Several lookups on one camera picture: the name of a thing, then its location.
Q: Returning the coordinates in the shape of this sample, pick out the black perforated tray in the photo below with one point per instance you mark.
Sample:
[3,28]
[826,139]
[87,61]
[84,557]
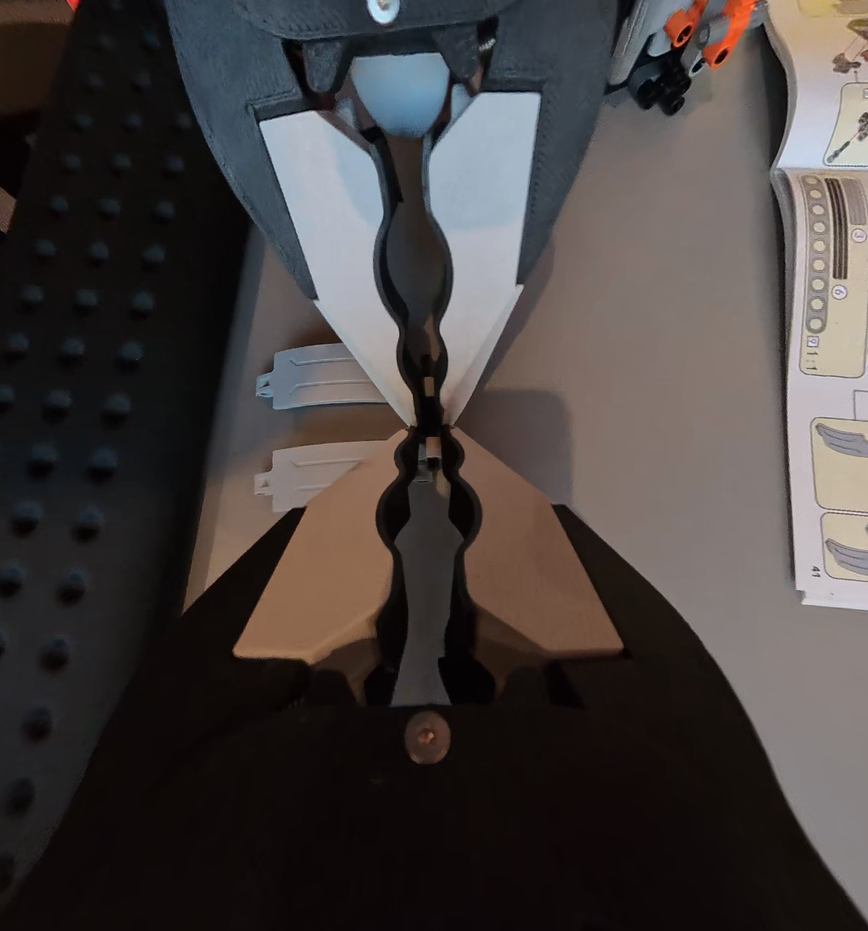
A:
[77,436]

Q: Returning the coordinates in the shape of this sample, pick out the open instruction booklet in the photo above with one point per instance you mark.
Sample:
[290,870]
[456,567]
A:
[841,436]

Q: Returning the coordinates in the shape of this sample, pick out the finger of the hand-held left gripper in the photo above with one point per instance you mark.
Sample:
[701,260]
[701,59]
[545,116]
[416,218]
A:
[492,218]
[325,218]

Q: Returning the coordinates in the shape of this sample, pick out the black axle rod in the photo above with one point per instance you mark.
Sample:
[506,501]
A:
[429,414]

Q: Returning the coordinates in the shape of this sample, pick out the grey orange robot model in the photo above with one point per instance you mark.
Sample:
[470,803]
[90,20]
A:
[666,73]

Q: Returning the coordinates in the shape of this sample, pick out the grey desk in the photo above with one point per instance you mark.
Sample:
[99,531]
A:
[659,364]

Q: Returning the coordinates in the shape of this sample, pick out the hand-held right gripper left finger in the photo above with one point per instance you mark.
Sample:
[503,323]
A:
[317,582]

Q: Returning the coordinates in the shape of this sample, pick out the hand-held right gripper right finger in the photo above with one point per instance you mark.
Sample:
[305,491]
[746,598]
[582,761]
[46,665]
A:
[543,582]

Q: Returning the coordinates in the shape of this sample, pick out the grey curved panel piece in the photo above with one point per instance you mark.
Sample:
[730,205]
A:
[310,473]
[317,378]

